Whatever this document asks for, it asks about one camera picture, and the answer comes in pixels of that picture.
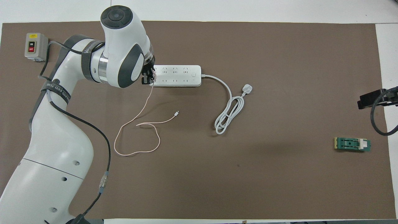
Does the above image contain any brown table mat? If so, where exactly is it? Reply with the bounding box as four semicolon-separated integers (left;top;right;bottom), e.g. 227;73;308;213
0;21;396;220

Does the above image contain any white power strip cord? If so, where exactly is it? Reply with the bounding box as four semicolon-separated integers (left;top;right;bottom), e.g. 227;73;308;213
201;74;253;135

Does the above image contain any white power strip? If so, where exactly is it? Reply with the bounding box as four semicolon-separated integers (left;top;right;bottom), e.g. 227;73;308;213
152;65;202;87

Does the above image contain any pink charging cable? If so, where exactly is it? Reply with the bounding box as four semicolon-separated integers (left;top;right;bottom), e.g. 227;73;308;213
113;82;180;156

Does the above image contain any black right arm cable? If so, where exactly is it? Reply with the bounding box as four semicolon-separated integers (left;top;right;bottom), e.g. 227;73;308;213
370;89;398;136

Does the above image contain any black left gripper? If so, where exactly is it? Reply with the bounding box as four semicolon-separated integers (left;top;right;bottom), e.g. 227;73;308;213
141;57;156;85

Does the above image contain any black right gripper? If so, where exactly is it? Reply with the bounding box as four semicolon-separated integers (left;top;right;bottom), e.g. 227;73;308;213
357;87;398;110

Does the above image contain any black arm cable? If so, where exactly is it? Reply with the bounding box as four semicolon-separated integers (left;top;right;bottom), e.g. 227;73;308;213
37;40;111;224
370;89;398;136

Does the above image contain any green knife switch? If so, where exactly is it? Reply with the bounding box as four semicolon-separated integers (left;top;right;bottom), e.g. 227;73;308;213
334;137;372;153

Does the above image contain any grey on-off switch box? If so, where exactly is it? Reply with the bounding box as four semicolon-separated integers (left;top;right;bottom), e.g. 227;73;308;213
24;33;49;62

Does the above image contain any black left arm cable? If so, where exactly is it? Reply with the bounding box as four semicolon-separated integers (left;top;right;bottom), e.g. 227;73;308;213
37;40;111;224

